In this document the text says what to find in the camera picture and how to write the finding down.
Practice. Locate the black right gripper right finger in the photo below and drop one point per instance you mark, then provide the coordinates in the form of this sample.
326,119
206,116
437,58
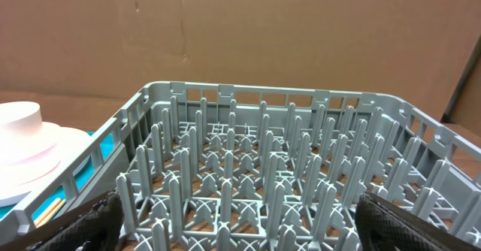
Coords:
381,225

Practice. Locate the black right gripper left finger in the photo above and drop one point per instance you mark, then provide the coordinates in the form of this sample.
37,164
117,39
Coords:
94,225

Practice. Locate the wooden chopstick right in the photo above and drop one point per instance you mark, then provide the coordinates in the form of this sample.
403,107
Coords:
52,213

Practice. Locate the teal plastic serving tray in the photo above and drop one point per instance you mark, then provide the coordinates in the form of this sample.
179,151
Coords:
80,177

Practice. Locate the pink round plate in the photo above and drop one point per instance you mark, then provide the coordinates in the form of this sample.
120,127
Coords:
71,141

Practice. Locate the small pink saucer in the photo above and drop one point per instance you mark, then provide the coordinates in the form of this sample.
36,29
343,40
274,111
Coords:
29,159

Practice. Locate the grey plastic dish rack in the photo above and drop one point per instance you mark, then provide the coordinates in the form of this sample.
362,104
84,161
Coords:
202,166

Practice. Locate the pale green cup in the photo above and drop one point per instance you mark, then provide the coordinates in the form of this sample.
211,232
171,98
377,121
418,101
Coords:
20,120

